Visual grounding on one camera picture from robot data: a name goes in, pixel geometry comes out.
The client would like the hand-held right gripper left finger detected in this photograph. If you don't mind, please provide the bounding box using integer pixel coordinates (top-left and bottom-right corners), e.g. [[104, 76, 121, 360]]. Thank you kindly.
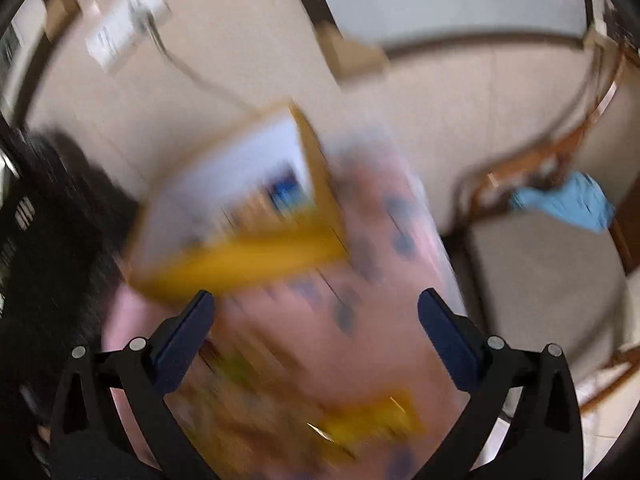
[[50, 289, 222, 480]]

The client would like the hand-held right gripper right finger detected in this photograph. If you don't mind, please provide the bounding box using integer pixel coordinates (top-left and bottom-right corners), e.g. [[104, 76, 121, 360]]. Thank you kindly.
[[412, 287, 585, 480]]

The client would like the pile of snack packets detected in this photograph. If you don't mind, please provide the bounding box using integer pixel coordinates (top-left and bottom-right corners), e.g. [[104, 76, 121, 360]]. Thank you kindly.
[[197, 350, 351, 466]]

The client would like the yellow snack packet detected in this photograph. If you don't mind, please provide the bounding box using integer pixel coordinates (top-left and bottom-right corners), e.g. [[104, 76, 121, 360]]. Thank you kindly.
[[317, 392, 426, 457]]

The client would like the yellow cardboard box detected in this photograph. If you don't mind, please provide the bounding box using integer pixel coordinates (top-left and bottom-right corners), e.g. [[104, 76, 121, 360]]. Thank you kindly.
[[124, 101, 352, 307]]

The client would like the pink floral tablecloth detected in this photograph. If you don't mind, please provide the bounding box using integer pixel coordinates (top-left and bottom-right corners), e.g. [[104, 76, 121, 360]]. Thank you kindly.
[[101, 127, 473, 480]]

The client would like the wooden round-backed chair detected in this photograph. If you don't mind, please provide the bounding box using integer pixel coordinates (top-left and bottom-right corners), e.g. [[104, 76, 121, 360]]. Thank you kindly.
[[451, 50, 640, 413]]

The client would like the black lace cloth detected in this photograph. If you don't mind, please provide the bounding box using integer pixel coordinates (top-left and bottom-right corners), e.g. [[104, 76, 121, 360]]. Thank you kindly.
[[0, 129, 147, 411]]

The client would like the light blue cloth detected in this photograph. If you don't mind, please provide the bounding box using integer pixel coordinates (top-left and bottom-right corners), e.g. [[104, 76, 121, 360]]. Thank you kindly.
[[509, 170, 617, 234]]

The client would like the framed lotus painting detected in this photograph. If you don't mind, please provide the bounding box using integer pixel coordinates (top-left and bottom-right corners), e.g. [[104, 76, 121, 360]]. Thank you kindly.
[[276, 0, 595, 60]]

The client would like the grey plug with cable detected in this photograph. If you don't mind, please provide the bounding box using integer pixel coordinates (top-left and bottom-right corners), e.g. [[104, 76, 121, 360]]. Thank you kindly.
[[142, 10, 258, 113]]

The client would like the cardboard frame corner protector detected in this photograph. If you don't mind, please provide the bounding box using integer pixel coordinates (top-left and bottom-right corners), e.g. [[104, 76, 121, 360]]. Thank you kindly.
[[314, 21, 392, 85], [581, 24, 622, 56], [41, 0, 82, 42]]

